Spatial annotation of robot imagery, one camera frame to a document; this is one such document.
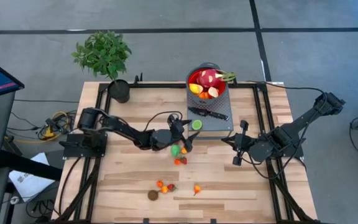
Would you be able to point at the yellow lemon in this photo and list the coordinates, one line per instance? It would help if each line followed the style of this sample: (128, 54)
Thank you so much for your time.
(195, 88)

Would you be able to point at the green fruit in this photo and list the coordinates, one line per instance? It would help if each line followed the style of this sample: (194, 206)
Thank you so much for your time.
(175, 150)

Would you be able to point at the small red strawberry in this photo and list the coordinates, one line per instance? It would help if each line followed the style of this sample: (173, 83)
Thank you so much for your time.
(183, 160)

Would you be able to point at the pink dragon fruit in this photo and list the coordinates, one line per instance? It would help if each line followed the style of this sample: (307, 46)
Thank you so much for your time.
(210, 77)

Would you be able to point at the black plastic knife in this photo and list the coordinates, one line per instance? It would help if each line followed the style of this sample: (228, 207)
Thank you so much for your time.
(210, 113)

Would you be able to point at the red collapsible bowl grey rim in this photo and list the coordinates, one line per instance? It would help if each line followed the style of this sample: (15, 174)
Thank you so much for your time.
(191, 79)

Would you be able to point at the black desk beam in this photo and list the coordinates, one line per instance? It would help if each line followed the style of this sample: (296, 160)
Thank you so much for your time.
(26, 166)

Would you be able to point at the small red fruit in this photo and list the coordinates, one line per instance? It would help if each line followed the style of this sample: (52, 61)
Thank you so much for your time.
(159, 183)

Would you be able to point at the grey perforated metal shelf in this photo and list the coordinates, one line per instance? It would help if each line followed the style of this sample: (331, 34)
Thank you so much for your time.
(213, 126)

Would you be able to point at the small orange fruit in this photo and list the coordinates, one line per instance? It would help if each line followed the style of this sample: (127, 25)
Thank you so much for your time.
(202, 95)
(183, 150)

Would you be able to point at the halved cream fruit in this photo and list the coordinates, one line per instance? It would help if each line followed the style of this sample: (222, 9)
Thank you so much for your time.
(213, 92)

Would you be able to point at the large leafy strawberry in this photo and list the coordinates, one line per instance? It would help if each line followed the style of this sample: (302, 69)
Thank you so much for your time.
(171, 187)

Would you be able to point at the brown whole kiwi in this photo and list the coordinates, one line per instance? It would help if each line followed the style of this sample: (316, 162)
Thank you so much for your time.
(153, 195)

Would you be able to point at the orange yellow pear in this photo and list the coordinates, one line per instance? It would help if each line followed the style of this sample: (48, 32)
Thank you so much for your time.
(164, 189)

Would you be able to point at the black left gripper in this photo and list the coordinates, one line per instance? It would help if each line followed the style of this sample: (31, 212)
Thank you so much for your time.
(172, 135)

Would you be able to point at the green plant in black pot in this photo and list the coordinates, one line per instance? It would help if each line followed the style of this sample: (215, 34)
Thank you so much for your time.
(102, 54)

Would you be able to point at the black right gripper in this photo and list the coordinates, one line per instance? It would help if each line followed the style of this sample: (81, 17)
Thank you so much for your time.
(242, 143)

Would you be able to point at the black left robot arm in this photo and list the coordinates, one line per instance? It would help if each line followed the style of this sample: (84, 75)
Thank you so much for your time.
(120, 127)

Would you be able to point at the orange red peach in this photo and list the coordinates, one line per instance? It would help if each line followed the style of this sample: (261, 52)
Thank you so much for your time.
(177, 161)

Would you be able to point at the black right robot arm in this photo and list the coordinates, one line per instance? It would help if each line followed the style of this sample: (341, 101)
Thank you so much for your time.
(294, 133)

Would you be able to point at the white paper sheets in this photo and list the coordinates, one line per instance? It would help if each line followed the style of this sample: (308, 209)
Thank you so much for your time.
(30, 180)

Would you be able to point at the halved green kiwi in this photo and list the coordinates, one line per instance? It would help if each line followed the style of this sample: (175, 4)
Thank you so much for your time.
(196, 124)

